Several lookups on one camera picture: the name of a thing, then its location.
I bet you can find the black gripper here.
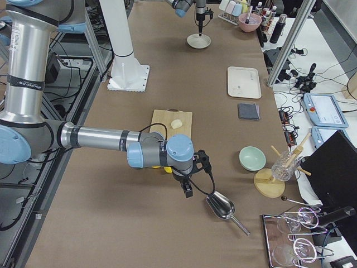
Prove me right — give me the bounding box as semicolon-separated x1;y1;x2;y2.
195;7;214;37
172;167;194;198

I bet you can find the beige round plate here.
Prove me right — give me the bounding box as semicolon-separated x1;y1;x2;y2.
186;33;211;49

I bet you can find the white steamed bun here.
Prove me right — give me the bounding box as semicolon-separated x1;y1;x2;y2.
170;119;183;130

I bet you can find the cream rabbit tray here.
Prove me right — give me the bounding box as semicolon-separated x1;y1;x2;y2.
227;66;262;99

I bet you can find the black tray with glasses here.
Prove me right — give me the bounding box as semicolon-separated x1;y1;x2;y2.
261;205;357;268

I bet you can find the yellow lemon near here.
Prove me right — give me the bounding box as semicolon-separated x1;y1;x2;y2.
163;166;172;174

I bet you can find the white cup rack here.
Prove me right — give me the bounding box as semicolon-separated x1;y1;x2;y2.
218;0;250;25

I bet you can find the steel scoop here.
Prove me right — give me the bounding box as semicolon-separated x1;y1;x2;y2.
205;191;250;236

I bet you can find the steel tongs black tip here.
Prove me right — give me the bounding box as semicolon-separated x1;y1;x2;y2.
244;6;253;25

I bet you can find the pink bowl with ice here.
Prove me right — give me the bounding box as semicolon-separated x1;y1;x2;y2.
238;13;262;32

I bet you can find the mint green bowl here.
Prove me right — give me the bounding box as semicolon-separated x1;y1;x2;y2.
239;146;266;171

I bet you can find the wooden cutting board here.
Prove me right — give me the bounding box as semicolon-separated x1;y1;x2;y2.
151;109;192;139

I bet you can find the black thermos bottle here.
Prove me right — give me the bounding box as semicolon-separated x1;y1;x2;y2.
269;13;287;44

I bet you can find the wooden cup stand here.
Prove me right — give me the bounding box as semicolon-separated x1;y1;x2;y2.
254;133;311;198

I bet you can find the glass cup on stand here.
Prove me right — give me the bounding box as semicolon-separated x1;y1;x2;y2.
272;151;298;181

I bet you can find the grey folded cloth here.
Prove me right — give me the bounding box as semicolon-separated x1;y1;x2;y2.
238;103;260;121

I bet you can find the lower teach pendant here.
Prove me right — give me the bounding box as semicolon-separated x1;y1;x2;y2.
311;126;349;149

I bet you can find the teach pendant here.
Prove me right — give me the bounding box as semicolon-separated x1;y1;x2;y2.
303;93;349;128
311;126;349;149

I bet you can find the upper teach pendant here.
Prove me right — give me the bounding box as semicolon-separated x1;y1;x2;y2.
303;93;349;128

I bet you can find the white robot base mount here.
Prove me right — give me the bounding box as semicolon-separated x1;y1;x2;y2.
100;0;149;92

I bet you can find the aluminium frame post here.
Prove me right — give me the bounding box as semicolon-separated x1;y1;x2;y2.
267;0;315;88

